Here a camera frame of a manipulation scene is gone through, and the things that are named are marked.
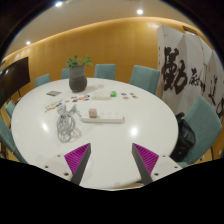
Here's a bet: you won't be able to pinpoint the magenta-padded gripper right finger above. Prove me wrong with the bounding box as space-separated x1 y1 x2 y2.
131 142 184 186

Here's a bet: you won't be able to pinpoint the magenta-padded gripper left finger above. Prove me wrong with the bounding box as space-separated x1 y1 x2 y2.
42 142 92 186

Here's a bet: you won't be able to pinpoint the black bag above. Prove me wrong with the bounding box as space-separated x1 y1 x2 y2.
169 111 197 163

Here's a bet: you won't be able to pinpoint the white power strip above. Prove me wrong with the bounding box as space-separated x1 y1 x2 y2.
80 111 126 125

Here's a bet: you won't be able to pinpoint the colourful sticker sheet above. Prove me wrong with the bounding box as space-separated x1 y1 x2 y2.
44 99 64 113

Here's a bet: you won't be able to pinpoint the teal upholstered chair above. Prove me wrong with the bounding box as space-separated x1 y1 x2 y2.
4 99 17 119
0 114 28 164
176 95 224 169
60 67 71 80
34 73 52 88
129 64 161 96
93 63 117 81

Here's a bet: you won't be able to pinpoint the small grey card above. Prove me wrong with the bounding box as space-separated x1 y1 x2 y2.
46 90 63 97

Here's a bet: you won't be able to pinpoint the potted plant in grey vase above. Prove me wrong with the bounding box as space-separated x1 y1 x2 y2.
65 54 94 93

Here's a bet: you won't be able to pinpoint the white calligraphy folding screen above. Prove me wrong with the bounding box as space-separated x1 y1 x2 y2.
155 24 224 124

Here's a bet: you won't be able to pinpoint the ceiling lights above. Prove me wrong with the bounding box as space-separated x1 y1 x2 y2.
24 0 145 46

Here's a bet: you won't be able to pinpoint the grey coiled cable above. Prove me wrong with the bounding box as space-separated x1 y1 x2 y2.
55 103 83 144

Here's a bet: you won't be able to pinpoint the black wall monitor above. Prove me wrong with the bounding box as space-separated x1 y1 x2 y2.
0 56 31 108

